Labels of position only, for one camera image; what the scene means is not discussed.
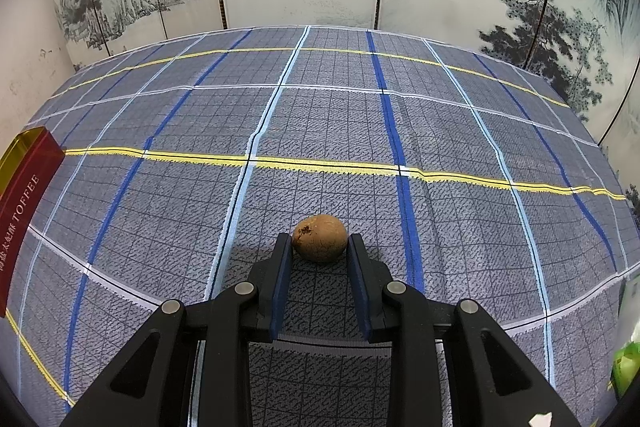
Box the red and gold tin box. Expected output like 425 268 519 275
0 127 65 319

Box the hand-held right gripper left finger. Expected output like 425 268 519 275
60 233 293 427

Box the green plastic packet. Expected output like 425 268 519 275
607 339 640 400

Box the small light brown fruit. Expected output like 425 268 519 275
291 214 348 264

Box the blue plaid tablecloth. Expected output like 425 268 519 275
0 24 628 427

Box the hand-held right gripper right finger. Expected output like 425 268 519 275
348 232 583 427

